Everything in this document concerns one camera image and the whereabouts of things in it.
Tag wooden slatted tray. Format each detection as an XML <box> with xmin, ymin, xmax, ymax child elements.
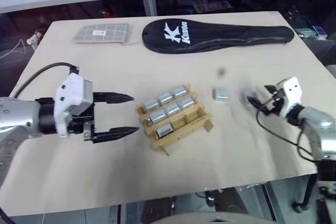
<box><xmin>134</xmin><ymin>83</ymin><xmax>214</xmax><ymax>157</ymax></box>

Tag grey grid pattern packet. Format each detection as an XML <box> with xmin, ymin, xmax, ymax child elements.
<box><xmin>72</xmin><ymin>23</ymin><xmax>135</xmax><ymax>46</ymax></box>

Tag loose silver cylinder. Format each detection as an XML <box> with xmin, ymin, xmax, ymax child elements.
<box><xmin>212</xmin><ymin>86</ymin><xmax>231</xmax><ymax>103</ymax></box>

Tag white clamp device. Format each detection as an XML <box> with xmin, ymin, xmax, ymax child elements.
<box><xmin>26</xmin><ymin>30</ymin><xmax>43</xmax><ymax>47</ymax></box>

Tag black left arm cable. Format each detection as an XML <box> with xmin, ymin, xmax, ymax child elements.
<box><xmin>13</xmin><ymin>62</ymin><xmax>80</xmax><ymax>98</ymax></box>

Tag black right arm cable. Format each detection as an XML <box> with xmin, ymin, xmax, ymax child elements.
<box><xmin>256</xmin><ymin>107</ymin><xmax>316</xmax><ymax>162</ymax></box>

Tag blue and white boxes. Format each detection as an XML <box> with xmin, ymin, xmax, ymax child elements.
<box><xmin>288</xmin><ymin>5</ymin><xmax>329</xmax><ymax>41</ymax></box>

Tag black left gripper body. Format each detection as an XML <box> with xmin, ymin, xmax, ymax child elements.
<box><xmin>65</xmin><ymin>91</ymin><xmax>97</xmax><ymax>144</ymax></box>

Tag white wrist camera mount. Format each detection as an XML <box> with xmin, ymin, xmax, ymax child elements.
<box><xmin>275</xmin><ymin>76</ymin><xmax>301</xmax><ymax>118</ymax></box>
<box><xmin>53</xmin><ymin>73</ymin><xmax>94</xmax><ymax>139</ymax></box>

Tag black Kason racket bag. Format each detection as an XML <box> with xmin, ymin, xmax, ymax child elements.
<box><xmin>142</xmin><ymin>18</ymin><xmax>295</xmax><ymax>55</ymax></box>

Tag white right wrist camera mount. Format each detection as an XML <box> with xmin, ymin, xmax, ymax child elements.
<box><xmin>275</xmin><ymin>76</ymin><xmax>301</xmax><ymax>118</ymax></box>

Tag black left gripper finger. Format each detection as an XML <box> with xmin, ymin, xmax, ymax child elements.
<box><xmin>94</xmin><ymin>91</ymin><xmax>135</xmax><ymax>104</ymax></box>
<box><xmin>92</xmin><ymin>126</ymin><xmax>140</xmax><ymax>144</ymax></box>

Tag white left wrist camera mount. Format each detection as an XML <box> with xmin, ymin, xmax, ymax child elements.
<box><xmin>53</xmin><ymin>73</ymin><xmax>94</xmax><ymax>139</ymax></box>

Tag small silver camera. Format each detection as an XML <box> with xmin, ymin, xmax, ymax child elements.
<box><xmin>164</xmin><ymin>102</ymin><xmax>182</xmax><ymax>116</ymax></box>
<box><xmin>143</xmin><ymin>98</ymin><xmax>161</xmax><ymax>112</ymax></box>
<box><xmin>157</xmin><ymin>92</ymin><xmax>174</xmax><ymax>105</ymax></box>
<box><xmin>155</xmin><ymin>123</ymin><xmax>175</xmax><ymax>138</ymax></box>
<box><xmin>177</xmin><ymin>97</ymin><xmax>196</xmax><ymax>109</ymax></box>
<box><xmin>147</xmin><ymin>110</ymin><xmax>169</xmax><ymax>125</ymax></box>
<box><xmin>171</xmin><ymin>86</ymin><xmax>188</xmax><ymax>98</ymax></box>

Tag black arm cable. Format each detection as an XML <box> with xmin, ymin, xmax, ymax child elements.
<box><xmin>13</xmin><ymin>62</ymin><xmax>80</xmax><ymax>98</ymax></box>
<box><xmin>256</xmin><ymin>107</ymin><xmax>316</xmax><ymax>162</ymax></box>

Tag dark rounded shape under table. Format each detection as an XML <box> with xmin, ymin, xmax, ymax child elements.
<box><xmin>204</xmin><ymin>186</ymin><xmax>250</xmax><ymax>216</ymax></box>

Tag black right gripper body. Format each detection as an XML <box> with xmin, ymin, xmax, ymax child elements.
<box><xmin>262</xmin><ymin>88</ymin><xmax>287</xmax><ymax>116</ymax></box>

